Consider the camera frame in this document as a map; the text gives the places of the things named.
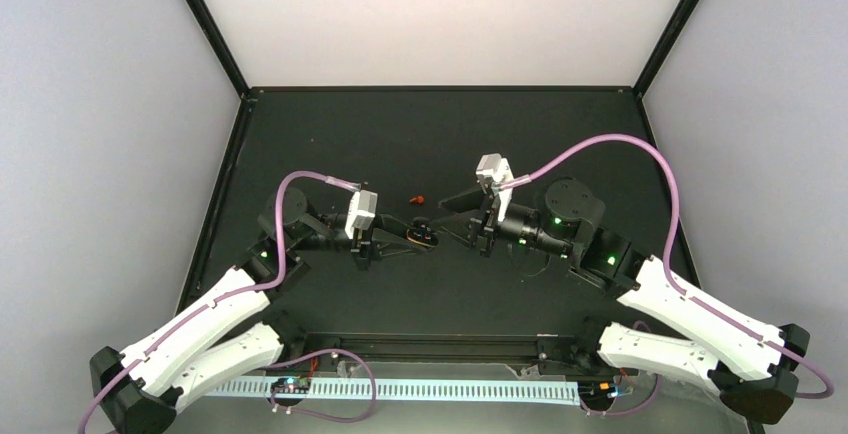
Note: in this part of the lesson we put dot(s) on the clear plastic sheet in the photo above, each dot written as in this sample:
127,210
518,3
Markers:
620,401

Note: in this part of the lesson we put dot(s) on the white slotted cable duct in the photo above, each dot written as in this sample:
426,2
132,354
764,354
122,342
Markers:
439,390

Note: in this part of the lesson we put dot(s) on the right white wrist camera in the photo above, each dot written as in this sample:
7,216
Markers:
493,171

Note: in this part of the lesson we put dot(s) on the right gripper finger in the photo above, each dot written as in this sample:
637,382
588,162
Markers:
465,229
468,200

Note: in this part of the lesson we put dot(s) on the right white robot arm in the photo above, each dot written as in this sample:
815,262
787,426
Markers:
748,364

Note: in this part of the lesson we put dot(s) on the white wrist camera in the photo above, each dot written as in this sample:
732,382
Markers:
361,212
493,171

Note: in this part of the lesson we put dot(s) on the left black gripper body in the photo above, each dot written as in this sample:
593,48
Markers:
361,246

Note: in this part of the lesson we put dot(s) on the black aluminium front rail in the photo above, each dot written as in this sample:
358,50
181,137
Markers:
505,349

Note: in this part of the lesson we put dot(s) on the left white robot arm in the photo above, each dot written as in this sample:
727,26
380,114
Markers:
238,325

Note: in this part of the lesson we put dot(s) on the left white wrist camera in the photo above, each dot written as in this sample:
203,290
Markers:
361,212

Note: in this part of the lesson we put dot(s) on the black glossy earbud charging case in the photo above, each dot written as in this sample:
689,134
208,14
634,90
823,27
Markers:
421,233

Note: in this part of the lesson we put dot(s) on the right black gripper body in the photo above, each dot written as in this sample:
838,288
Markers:
487,215

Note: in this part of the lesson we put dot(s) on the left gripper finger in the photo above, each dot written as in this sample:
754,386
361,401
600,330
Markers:
392,225
388,250

